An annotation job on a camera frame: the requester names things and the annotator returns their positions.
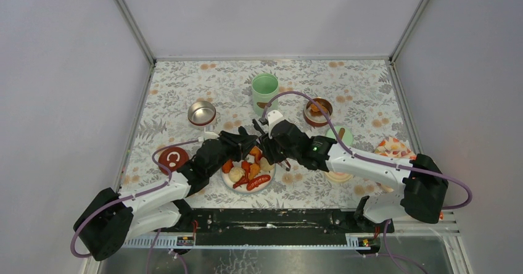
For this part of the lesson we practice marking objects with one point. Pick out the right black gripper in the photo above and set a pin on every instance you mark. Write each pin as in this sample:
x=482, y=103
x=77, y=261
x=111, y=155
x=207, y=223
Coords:
x=267, y=145

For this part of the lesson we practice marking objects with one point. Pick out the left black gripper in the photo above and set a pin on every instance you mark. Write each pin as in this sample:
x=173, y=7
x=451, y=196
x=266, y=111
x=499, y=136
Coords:
x=238, y=144

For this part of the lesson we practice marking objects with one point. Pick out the black tongs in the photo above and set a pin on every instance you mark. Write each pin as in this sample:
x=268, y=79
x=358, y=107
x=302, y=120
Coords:
x=261, y=135

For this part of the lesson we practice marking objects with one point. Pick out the fried chicken piece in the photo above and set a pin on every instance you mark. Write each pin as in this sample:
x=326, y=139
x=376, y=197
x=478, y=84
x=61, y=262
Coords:
x=254, y=170
x=315, y=110

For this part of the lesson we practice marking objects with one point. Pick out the rice ball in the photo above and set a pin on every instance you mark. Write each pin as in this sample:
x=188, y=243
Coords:
x=236, y=174
x=265, y=165

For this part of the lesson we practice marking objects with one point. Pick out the steel bowl red band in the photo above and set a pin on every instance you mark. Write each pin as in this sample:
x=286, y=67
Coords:
x=317, y=121
x=201, y=113

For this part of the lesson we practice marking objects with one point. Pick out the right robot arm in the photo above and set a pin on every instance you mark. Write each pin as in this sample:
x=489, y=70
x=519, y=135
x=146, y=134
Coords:
x=417, y=190

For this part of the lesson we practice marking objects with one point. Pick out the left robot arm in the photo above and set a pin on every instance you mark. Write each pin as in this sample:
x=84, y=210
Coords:
x=112, y=218

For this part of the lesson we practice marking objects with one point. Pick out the white plate with food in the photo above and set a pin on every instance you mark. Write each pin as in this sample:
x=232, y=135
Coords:
x=245, y=164

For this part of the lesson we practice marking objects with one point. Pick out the orange drumstick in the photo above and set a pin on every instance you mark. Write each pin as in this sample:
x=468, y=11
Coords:
x=228, y=165

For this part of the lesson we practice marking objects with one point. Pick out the red sausage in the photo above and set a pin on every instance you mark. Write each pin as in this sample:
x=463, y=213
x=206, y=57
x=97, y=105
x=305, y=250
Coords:
x=257, y=181

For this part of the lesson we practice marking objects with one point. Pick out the green cylindrical container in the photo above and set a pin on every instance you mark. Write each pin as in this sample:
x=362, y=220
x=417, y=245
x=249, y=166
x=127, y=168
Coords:
x=264, y=87

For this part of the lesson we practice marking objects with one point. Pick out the cream round lid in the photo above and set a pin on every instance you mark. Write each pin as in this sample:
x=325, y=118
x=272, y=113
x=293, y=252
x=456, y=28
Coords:
x=338, y=177

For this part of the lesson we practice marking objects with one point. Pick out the floral table mat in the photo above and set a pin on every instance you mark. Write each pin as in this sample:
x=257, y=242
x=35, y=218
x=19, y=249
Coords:
x=365, y=111

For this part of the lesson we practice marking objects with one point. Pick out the red round lid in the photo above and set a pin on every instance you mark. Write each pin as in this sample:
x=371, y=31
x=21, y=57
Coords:
x=172, y=158

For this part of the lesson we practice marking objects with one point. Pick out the orange floral cloth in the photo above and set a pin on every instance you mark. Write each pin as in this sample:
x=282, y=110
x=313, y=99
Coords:
x=394, y=148

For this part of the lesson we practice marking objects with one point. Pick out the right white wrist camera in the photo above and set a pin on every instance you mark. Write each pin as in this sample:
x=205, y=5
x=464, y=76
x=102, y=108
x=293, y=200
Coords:
x=271, y=119

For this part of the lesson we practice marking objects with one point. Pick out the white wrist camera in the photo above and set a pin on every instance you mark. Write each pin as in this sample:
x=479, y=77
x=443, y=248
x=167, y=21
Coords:
x=271, y=119
x=207, y=135

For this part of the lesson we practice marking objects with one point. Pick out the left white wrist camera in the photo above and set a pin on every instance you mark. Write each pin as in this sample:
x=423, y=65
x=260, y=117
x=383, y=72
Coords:
x=207, y=135

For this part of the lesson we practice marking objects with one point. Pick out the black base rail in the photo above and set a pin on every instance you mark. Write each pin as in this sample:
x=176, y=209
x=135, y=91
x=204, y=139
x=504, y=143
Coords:
x=322, y=220

